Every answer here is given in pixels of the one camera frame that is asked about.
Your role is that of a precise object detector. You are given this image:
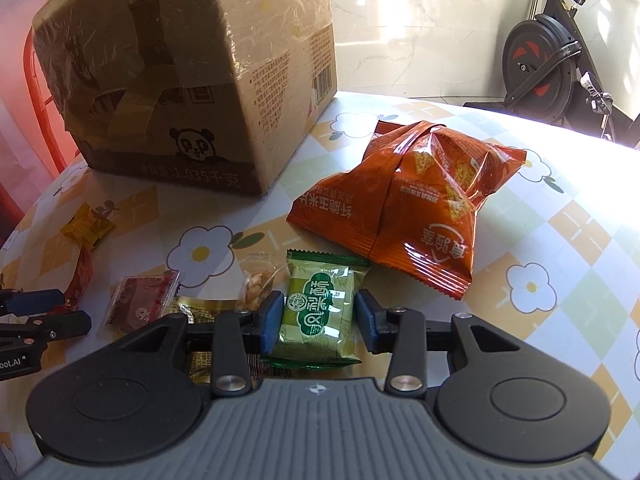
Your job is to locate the orange chip bag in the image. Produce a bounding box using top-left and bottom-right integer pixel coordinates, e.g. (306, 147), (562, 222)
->
(286, 120), (528, 302)

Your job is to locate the green snack packet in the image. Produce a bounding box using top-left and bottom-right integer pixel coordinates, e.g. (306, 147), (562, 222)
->
(260, 249), (371, 368)

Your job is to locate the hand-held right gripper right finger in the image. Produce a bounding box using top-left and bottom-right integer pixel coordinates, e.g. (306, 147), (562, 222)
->
(354, 289), (526, 397)

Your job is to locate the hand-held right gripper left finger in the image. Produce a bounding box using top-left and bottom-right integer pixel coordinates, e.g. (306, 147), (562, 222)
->
(117, 290), (285, 397)

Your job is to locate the brown cardboard box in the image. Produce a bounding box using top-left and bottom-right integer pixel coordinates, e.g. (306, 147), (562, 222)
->
(31, 0), (338, 197)

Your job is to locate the clear peanut packet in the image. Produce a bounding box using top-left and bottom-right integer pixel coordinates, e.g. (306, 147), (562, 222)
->
(239, 252), (291, 311)

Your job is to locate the clear dark red snack packet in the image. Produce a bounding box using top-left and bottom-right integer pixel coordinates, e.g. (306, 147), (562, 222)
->
(102, 270), (182, 337)

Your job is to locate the black exercise bike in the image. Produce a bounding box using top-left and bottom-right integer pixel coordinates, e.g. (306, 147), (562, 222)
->
(500, 0), (640, 151)

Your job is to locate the yellow snack packet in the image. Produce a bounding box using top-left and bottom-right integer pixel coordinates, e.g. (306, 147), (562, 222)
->
(59, 203), (116, 247)

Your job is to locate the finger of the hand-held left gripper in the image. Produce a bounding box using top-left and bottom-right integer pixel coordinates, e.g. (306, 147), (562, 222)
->
(0, 310), (92, 342)
(0, 287), (68, 315)

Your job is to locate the gold snack packet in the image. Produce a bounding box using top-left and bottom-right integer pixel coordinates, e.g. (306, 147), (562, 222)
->
(170, 295), (223, 383)

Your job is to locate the floral tablecloth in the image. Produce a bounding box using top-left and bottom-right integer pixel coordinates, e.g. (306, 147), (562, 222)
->
(0, 87), (640, 466)

